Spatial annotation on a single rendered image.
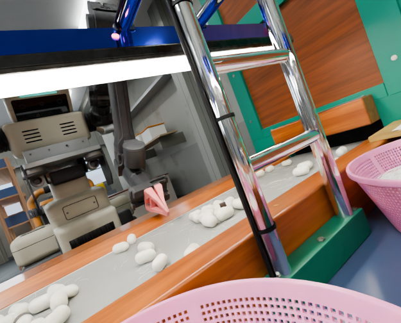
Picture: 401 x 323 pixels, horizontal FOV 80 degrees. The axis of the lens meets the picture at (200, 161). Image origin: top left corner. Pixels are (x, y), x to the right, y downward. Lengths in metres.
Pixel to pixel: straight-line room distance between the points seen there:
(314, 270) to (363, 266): 0.07
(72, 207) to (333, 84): 0.99
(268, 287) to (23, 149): 0.98
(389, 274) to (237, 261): 0.17
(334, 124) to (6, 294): 0.83
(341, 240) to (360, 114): 0.42
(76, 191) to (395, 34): 1.10
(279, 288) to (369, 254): 0.22
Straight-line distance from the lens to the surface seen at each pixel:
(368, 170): 0.50
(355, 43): 0.80
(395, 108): 0.76
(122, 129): 0.71
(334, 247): 0.36
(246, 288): 0.21
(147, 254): 0.41
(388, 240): 0.42
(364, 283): 0.35
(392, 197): 0.36
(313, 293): 0.19
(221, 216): 0.45
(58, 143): 1.08
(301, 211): 0.36
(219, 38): 0.50
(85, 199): 1.05
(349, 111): 0.73
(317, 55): 0.84
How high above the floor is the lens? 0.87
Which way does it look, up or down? 2 degrees down
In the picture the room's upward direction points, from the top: 21 degrees counter-clockwise
